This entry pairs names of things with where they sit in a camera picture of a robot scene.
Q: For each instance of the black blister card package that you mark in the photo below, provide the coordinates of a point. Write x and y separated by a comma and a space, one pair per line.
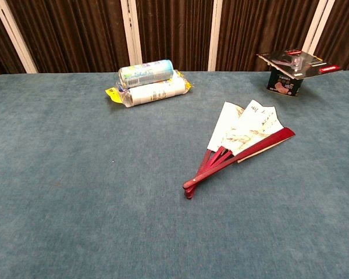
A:
279, 58

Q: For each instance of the blue felt table cover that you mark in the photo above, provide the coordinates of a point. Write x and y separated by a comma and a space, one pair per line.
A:
75, 174

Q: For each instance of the white screen frame post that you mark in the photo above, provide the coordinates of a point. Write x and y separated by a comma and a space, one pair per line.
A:
215, 35
14, 35
131, 29
318, 26

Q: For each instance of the red wooden folding paper fan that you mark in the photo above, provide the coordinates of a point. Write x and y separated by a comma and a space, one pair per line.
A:
241, 128

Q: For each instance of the blue white wrapped roll pack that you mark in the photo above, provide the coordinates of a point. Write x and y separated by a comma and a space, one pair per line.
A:
145, 72

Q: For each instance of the white roll pack yellow ends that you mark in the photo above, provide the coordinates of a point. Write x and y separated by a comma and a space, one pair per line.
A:
157, 93

